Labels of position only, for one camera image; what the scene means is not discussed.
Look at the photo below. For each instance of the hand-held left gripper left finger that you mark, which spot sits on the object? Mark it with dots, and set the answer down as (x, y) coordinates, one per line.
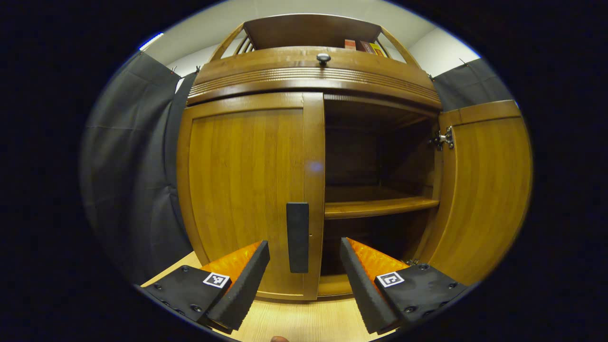
(247, 285)

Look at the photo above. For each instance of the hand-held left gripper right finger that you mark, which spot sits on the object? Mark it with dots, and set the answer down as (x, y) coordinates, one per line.
(361, 289)

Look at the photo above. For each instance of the wooden cabinet door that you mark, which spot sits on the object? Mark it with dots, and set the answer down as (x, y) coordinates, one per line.
(242, 180)
(484, 190)

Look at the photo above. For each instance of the wooden double-door shoe cabinet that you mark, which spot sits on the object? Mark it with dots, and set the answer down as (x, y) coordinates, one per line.
(361, 156)

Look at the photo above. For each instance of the metal door hinge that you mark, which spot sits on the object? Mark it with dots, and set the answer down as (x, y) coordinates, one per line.
(444, 138)
(412, 261)

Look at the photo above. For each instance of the wooden cabinet shelf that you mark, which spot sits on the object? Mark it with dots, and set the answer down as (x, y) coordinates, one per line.
(375, 207)

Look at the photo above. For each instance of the wooden cabinet drawer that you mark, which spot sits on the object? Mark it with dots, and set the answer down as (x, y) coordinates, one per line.
(285, 66)

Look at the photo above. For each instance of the black backdrop cloth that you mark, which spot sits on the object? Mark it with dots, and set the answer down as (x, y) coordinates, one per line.
(128, 166)

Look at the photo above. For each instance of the black drawer knob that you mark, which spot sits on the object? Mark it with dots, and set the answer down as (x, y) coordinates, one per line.
(323, 58)

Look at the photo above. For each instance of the dark brown book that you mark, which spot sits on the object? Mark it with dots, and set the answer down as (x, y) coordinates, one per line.
(365, 46)

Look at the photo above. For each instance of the small ceiling light panel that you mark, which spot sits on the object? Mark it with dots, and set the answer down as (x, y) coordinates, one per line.
(151, 41)

